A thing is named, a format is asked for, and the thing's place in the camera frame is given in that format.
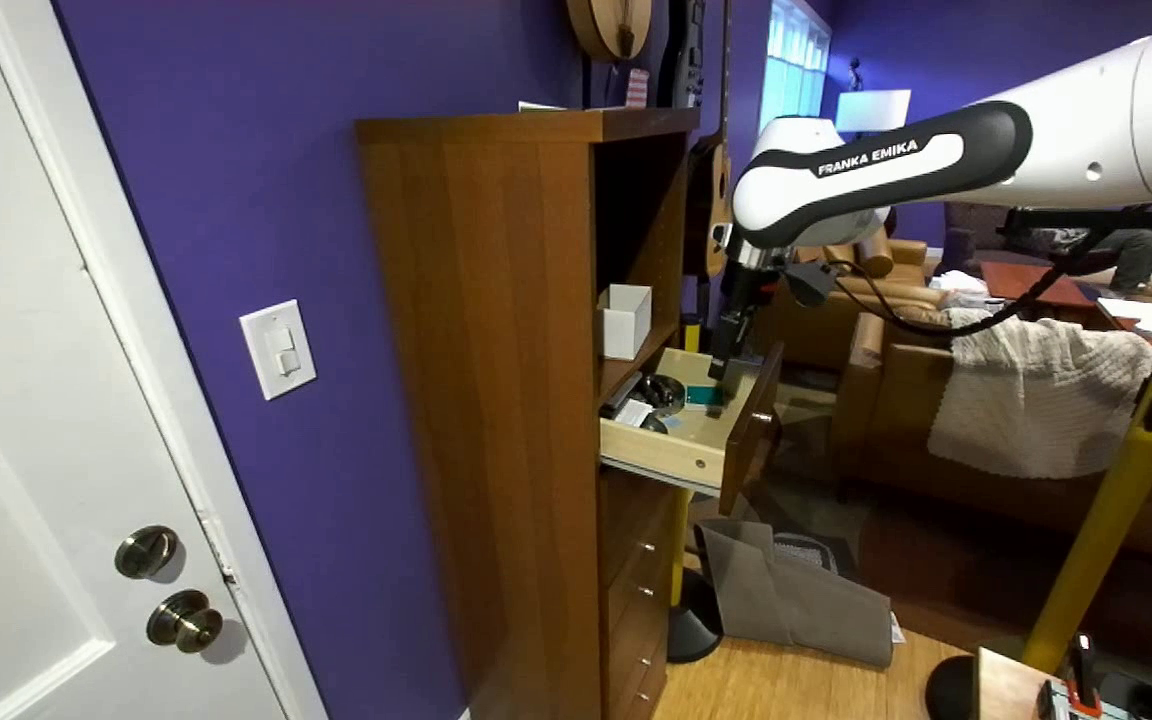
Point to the brown acoustic guitar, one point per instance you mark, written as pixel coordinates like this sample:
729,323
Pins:
718,200

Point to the black round item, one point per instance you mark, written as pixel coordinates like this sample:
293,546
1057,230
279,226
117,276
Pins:
664,389

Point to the white door with knobs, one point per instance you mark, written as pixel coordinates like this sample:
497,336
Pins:
138,265

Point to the white panel door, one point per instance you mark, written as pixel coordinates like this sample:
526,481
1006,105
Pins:
42,403

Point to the wooden drawer with two knobs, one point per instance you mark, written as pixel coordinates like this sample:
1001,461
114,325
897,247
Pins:
662,461
639,562
632,664

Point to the yellow pole with black clamp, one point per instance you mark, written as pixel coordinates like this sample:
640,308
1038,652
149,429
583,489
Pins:
1111,533

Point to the round wooden object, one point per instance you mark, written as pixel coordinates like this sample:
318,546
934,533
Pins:
608,24

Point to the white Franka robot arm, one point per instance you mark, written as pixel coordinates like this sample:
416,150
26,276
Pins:
1111,125

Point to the bright window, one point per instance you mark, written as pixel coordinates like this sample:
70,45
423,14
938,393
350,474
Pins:
790,67

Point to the grey cloth on floor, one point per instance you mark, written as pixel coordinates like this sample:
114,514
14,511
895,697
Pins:
790,603

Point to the small pink box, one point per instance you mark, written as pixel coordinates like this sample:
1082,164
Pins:
639,90

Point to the small white box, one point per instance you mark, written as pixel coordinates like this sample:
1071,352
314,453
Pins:
626,323

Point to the white card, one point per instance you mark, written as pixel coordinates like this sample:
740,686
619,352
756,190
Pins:
632,412

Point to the black long item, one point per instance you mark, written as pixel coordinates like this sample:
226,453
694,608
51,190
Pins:
621,393

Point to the metal door knob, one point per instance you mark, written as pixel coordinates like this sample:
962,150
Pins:
186,623

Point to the brown leather armchair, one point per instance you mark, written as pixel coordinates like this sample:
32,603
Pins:
819,346

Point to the small wooden table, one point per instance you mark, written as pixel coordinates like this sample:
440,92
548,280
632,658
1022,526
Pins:
1008,686

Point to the teal small item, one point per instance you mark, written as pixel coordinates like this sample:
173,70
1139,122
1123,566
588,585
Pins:
700,393

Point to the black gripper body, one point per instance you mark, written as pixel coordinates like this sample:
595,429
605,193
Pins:
755,299

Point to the black hanging instrument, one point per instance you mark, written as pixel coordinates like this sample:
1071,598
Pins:
686,53

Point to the white light switch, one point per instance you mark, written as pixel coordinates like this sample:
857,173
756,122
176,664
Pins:
279,350

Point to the brown wooden dresser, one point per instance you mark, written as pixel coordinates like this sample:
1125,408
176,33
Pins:
497,403

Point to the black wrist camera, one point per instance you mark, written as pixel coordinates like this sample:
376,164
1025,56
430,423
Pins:
813,286

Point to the metal deadbolt knob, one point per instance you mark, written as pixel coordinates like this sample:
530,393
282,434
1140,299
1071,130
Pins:
147,548

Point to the black round pole base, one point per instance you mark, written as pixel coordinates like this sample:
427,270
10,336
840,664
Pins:
952,690
694,625

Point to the plain yellow pole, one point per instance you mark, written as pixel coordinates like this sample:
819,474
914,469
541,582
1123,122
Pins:
676,562

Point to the dark brown couch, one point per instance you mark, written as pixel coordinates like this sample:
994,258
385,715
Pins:
897,403

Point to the white screen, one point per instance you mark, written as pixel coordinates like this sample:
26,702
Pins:
875,110

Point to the beige blanket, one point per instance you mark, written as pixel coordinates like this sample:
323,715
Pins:
1028,403

